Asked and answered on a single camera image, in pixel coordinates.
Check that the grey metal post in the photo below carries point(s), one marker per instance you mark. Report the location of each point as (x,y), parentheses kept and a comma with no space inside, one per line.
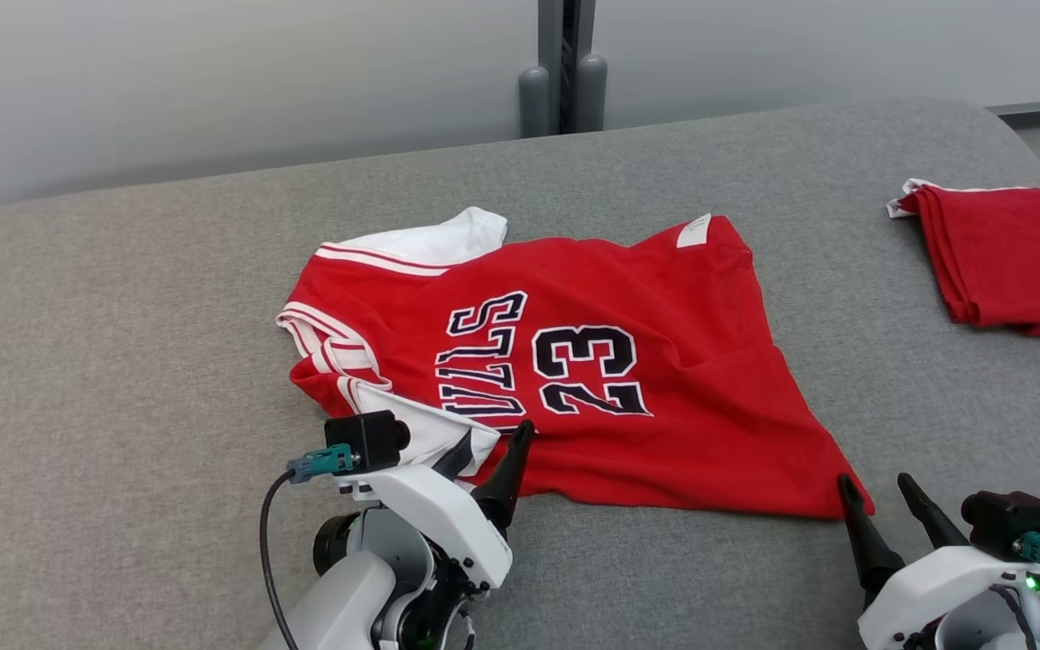
(591,95)

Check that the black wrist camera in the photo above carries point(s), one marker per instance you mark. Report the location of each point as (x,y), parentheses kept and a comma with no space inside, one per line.
(366,441)
(1003,524)

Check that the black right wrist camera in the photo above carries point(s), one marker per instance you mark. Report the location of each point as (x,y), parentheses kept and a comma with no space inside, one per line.
(1003,524)

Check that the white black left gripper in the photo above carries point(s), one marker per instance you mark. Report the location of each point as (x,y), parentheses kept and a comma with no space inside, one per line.
(430,506)

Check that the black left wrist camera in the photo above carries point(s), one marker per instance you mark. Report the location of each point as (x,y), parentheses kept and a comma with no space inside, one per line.
(366,441)

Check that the grey upright post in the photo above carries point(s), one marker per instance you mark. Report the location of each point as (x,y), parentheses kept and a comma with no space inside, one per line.
(565,36)

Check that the teal left camera connector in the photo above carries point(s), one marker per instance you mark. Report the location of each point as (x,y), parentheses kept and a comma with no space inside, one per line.
(326,462)

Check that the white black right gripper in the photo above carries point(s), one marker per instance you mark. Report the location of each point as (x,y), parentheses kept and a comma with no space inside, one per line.
(926,591)

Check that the red jersey with white sleeves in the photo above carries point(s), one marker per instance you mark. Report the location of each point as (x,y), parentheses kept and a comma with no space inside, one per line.
(682,379)
(1016,262)

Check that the grey cylinder beside post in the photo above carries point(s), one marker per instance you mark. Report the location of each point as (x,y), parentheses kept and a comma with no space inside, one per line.
(534,104)

